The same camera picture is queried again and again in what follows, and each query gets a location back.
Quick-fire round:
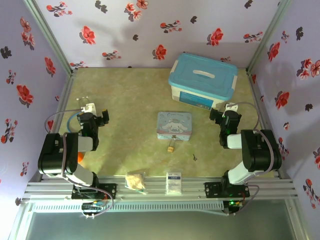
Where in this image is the white flat packet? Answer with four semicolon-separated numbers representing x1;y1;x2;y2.
165;171;183;195

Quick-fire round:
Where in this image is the aluminium side rail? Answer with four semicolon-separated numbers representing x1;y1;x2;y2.
37;69;79;182
246;68;285;179

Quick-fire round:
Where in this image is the aluminium frame beam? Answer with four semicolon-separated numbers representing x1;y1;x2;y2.
23;174;300;202

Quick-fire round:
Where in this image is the aluminium corner post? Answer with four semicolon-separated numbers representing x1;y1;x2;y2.
23;0;79;76
246;0;294;76

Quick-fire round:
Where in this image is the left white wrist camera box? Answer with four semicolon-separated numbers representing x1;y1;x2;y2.
80;102;96;113

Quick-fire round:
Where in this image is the blue stethoscope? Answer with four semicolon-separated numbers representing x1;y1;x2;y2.
66;95;90;134

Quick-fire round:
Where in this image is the storage box with blue lid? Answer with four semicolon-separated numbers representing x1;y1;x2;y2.
167;52;239;112

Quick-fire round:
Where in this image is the clear bag with beige content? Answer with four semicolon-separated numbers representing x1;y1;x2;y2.
124;170;149;195

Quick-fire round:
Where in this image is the white slotted cable duct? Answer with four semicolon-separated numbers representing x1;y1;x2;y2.
31;201;224;214

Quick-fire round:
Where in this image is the small circuit board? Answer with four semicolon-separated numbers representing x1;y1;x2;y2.
81;201;106;220
223;199;244;216

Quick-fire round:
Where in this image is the cartoon dog tin box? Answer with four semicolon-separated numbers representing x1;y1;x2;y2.
156;111;193;142

